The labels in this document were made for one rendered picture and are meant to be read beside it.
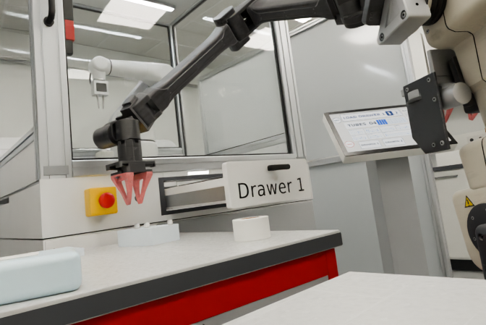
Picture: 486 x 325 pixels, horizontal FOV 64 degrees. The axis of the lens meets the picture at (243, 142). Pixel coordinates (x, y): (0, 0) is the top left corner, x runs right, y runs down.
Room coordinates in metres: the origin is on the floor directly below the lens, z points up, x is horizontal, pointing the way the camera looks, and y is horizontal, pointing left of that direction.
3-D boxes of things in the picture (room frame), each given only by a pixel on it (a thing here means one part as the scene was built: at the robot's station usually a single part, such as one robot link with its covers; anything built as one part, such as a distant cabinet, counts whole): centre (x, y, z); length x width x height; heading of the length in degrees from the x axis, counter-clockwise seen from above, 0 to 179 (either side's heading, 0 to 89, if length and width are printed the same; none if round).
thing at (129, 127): (0.94, 0.28, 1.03); 0.07 x 0.06 x 0.07; 59
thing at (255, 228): (0.76, 0.00, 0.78); 0.07 x 0.07 x 0.04
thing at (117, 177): (0.93, 0.28, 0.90); 0.07 x 0.07 x 0.09; 51
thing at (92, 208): (1.02, 0.39, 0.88); 0.07 x 0.05 x 0.07; 131
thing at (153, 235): (0.94, 0.25, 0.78); 0.12 x 0.08 x 0.04; 53
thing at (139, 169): (0.94, 0.27, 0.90); 0.07 x 0.07 x 0.09; 51
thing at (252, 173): (1.01, -0.06, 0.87); 0.29 x 0.02 x 0.11; 131
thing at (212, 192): (1.17, 0.08, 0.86); 0.40 x 0.26 x 0.06; 41
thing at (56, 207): (1.65, 0.44, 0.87); 1.02 x 0.95 x 0.14; 131
